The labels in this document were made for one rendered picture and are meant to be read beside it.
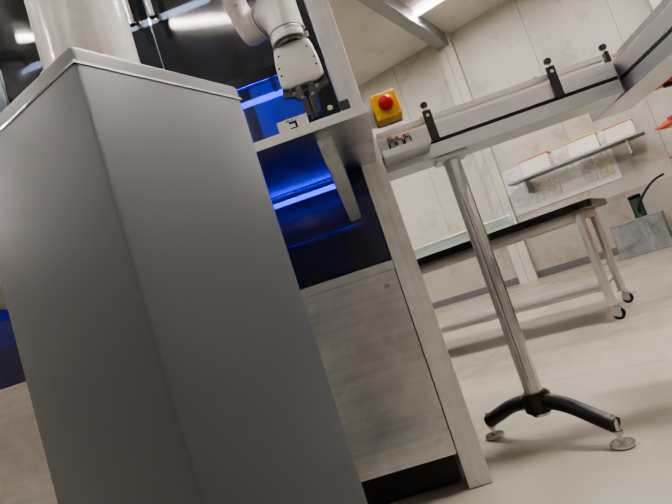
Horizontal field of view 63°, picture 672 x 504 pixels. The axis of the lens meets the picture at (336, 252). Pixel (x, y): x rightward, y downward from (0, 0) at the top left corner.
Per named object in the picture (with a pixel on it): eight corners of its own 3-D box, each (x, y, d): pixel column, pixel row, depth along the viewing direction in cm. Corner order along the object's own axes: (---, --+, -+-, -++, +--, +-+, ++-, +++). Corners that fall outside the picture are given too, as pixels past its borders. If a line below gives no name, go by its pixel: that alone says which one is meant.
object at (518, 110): (385, 173, 153) (367, 121, 155) (386, 184, 169) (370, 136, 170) (627, 89, 147) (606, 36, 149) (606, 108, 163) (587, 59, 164)
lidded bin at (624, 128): (638, 134, 820) (632, 120, 822) (637, 132, 791) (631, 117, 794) (609, 146, 842) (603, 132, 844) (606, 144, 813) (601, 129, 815)
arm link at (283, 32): (309, 34, 129) (313, 46, 129) (274, 48, 130) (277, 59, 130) (303, 17, 121) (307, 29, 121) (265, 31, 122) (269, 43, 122)
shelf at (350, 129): (147, 248, 158) (145, 241, 159) (378, 168, 152) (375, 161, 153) (39, 229, 111) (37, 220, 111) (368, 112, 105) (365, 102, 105)
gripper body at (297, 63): (313, 41, 129) (328, 85, 128) (272, 56, 130) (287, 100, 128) (308, 26, 121) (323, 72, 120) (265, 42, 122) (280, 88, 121)
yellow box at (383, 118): (378, 129, 152) (370, 105, 153) (403, 120, 151) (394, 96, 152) (377, 121, 144) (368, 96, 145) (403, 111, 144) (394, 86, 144)
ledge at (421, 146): (385, 170, 158) (383, 164, 158) (428, 155, 157) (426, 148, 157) (384, 158, 144) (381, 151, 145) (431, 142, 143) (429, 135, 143)
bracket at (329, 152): (351, 221, 144) (335, 175, 146) (361, 218, 144) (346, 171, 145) (336, 200, 110) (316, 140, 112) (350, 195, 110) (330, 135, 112)
